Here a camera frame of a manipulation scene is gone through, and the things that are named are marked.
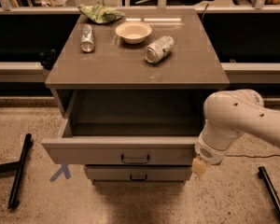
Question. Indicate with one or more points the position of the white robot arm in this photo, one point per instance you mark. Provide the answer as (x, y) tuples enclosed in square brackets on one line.
[(228, 115)]

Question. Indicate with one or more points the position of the black stand leg right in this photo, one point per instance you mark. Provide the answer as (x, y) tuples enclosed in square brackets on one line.
[(263, 175)]

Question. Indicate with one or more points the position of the white paper bowl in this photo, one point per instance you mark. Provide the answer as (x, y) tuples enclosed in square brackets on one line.
[(133, 32)]

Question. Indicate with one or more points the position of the blue tape cross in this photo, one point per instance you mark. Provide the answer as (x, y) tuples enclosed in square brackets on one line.
[(63, 170)]

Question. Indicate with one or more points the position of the grey drawer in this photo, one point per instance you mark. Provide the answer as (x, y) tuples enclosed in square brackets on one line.
[(163, 173), (70, 148)]

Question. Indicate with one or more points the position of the green chip bag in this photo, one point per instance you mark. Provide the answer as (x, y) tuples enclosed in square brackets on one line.
[(100, 14)]

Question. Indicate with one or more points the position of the black stand leg left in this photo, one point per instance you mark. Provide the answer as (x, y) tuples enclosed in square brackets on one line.
[(18, 168)]

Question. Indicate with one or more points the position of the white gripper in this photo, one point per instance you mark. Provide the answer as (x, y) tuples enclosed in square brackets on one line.
[(209, 153)]

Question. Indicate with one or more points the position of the black object on ledge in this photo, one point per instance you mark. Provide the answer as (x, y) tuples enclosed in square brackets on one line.
[(48, 60)]

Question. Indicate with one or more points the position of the grey cabinet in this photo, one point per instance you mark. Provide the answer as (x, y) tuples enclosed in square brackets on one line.
[(114, 91)]

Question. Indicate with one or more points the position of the white green soda can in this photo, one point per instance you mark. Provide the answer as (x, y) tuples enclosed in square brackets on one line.
[(159, 49)]

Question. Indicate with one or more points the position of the grey lower drawer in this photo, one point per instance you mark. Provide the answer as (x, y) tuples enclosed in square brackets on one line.
[(163, 173)]

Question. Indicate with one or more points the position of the black stand leg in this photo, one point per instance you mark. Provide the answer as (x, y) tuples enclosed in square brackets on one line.
[(18, 168), (263, 175)]

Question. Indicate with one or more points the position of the silver slim can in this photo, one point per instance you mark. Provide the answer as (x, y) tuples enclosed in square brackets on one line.
[(87, 41)]

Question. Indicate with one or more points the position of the grey top drawer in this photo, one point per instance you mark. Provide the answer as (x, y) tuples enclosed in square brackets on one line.
[(70, 148)]

